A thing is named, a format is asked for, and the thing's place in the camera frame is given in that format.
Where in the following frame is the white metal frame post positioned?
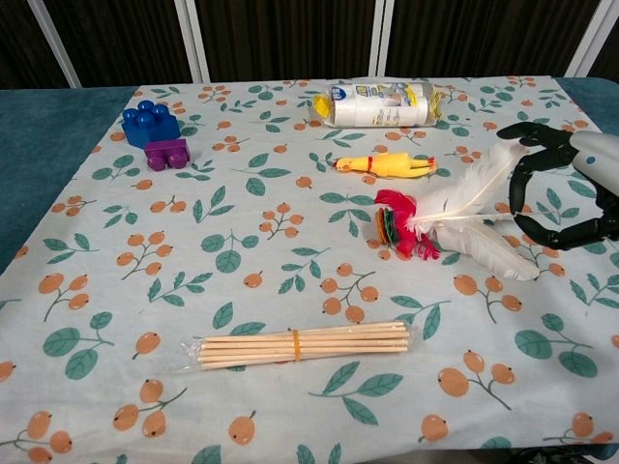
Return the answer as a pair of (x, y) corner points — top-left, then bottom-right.
(172, 0), (212, 83)
(574, 0), (619, 79)
(27, 0), (80, 89)
(368, 0), (396, 81)

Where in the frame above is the purple building block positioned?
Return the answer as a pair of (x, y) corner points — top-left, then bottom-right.
(144, 137), (192, 172)

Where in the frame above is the yellow rubber chicken toy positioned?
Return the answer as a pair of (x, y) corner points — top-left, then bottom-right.
(332, 151), (437, 180)

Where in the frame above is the floral print tablecloth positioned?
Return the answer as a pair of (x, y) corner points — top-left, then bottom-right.
(0, 75), (619, 464)

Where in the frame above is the bundled wooden sticks pack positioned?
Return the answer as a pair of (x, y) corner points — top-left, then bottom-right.
(179, 320), (417, 374)

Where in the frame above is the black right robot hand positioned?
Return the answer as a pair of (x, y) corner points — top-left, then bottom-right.
(496, 121), (619, 251)

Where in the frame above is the blue building block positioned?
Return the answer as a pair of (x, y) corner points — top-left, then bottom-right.
(121, 99), (183, 149)

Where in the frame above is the white feather shuttlecock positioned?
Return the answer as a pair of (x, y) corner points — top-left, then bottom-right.
(372, 142), (542, 281)

